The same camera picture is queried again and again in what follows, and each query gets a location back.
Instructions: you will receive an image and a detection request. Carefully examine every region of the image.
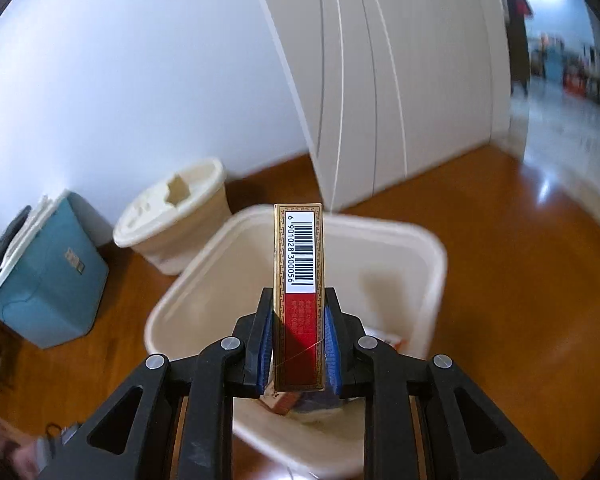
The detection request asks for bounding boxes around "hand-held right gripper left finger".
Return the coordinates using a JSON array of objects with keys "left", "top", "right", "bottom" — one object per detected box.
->
[{"left": 37, "top": 287, "right": 276, "bottom": 480}]

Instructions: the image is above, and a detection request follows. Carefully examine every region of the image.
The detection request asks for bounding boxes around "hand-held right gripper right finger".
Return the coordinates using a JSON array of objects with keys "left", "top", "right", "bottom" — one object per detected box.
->
[{"left": 324, "top": 287, "right": 561, "bottom": 480}]

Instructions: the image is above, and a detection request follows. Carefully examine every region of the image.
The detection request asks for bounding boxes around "red gold cigarette pack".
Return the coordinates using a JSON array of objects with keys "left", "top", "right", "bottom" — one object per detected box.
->
[{"left": 272, "top": 203, "right": 327, "bottom": 392}]

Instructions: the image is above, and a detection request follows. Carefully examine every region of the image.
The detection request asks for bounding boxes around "beige plastic trash bin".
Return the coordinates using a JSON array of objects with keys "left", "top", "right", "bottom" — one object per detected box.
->
[{"left": 145, "top": 205, "right": 449, "bottom": 479}]

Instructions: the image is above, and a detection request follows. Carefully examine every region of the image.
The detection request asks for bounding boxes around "beige mop bucket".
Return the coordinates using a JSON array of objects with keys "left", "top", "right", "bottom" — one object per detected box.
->
[{"left": 112, "top": 157, "right": 231, "bottom": 276}]

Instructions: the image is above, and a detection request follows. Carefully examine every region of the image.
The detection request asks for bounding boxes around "blue storage box white lid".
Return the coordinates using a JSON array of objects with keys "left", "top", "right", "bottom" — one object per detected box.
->
[{"left": 0, "top": 190, "right": 110, "bottom": 351}]

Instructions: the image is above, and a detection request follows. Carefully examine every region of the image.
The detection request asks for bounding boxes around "white door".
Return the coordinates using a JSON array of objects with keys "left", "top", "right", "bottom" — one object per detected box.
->
[{"left": 247, "top": 0, "right": 512, "bottom": 214}]

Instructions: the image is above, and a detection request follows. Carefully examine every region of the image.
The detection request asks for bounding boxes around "pile of black bags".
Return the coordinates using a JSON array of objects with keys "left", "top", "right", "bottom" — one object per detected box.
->
[{"left": 0, "top": 205, "right": 33, "bottom": 281}]

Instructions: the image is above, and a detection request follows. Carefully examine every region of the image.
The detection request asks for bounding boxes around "red crate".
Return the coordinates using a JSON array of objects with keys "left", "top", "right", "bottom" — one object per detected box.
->
[{"left": 562, "top": 72, "right": 588, "bottom": 97}]

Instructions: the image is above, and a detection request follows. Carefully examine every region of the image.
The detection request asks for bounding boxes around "coat rack with clothes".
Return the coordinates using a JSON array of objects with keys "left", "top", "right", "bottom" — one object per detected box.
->
[{"left": 504, "top": 0, "right": 537, "bottom": 97}]

